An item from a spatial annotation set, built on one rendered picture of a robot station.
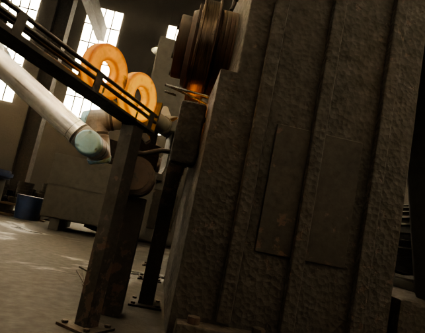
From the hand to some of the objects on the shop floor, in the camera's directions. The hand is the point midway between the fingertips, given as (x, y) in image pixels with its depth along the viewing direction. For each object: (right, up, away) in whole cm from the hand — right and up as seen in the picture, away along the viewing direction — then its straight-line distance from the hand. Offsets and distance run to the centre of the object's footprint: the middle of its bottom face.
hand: (174, 119), depth 164 cm
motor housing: (-20, -69, -31) cm, 78 cm away
